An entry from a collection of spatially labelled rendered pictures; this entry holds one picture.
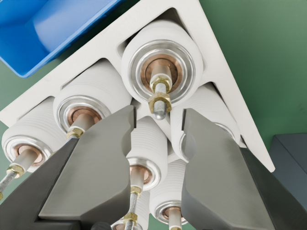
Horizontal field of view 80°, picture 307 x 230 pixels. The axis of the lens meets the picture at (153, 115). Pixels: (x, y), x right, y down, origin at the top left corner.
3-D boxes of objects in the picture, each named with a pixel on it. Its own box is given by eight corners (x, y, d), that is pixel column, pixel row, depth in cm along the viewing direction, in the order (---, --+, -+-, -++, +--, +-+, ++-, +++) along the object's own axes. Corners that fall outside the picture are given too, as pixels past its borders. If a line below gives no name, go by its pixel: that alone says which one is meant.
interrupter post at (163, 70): (172, 64, 20) (174, 73, 18) (170, 84, 22) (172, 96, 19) (151, 62, 20) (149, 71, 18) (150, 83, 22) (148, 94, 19)
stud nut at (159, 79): (173, 79, 18) (173, 82, 17) (167, 94, 19) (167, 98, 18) (153, 73, 18) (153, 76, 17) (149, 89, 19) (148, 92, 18)
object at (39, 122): (85, 76, 41) (35, 121, 25) (105, 112, 45) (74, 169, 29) (49, 89, 43) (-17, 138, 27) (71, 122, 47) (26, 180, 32)
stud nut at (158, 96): (175, 96, 15) (175, 100, 14) (168, 113, 16) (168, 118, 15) (151, 89, 14) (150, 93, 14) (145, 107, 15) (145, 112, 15)
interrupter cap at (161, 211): (190, 195, 32) (190, 199, 31) (198, 219, 35) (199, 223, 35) (149, 201, 33) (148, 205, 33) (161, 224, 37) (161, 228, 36)
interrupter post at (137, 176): (134, 179, 30) (131, 197, 28) (127, 169, 29) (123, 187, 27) (147, 175, 30) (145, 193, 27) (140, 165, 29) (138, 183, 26)
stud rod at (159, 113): (166, 75, 19) (168, 111, 13) (164, 84, 20) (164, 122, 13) (157, 73, 19) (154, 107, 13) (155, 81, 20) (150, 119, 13)
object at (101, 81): (145, 67, 39) (133, 108, 23) (127, 102, 43) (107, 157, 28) (103, 44, 37) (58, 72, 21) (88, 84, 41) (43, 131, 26)
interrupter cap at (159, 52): (200, 40, 19) (201, 42, 18) (189, 105, 23) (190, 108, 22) (127, 36, 19) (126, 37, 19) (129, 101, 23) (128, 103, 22)
